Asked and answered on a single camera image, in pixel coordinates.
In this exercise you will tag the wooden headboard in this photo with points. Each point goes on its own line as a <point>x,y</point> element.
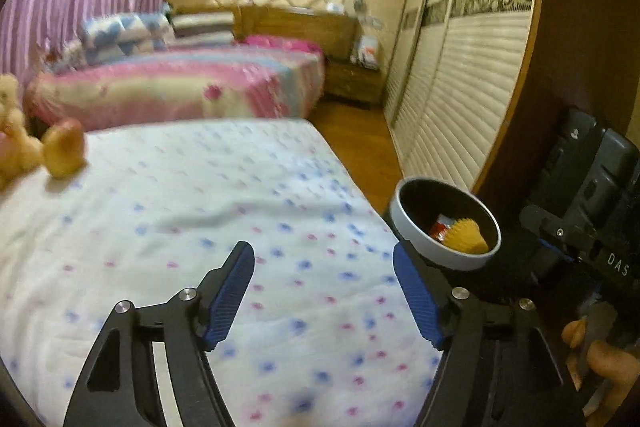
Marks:
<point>300,27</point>

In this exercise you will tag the floral cloth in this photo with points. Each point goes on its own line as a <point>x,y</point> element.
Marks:
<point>67,57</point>

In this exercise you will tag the cream teddy bear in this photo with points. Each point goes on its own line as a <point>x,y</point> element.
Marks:
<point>15,147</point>

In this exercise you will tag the white bowl dark inside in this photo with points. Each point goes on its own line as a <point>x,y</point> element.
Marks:
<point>450,259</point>

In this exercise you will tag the yellow red apple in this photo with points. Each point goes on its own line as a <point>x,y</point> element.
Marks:
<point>65,149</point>

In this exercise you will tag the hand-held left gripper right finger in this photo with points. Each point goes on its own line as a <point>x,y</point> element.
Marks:
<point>415,297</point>

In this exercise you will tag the small white device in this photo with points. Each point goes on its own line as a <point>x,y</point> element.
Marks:
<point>336,8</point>

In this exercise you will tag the white dotted blanket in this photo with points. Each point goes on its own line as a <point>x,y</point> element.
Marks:
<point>175,217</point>

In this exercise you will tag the person's right hand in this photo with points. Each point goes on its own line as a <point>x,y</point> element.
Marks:
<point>610,362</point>

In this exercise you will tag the yellow ridged chip toy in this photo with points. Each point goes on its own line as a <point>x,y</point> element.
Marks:
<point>467,237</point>

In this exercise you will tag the folded heart-print quilt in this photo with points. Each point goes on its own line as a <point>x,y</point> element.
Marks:
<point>125,34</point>

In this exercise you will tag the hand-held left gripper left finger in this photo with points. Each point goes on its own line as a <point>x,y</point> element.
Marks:
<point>227,292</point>

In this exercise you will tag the cream louvered sliding wardrobe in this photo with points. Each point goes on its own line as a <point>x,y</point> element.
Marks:
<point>475,82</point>

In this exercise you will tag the bed with pink floral sheet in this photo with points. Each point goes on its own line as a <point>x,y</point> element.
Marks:
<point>175,87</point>

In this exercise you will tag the grey striped pillow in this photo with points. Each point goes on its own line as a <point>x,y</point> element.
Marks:
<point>205,37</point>
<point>202,21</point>

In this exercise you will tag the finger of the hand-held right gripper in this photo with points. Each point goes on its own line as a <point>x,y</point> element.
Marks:
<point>555,227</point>

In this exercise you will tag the red white plastic wrapper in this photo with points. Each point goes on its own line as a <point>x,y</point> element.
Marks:
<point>441,228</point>

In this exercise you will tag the white paper bag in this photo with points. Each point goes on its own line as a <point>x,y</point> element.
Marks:
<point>367,49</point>

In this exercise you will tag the wall lamp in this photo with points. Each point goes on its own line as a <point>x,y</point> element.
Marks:
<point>360,5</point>

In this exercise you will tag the wooden nightstand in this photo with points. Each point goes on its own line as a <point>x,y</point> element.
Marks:
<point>355,82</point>

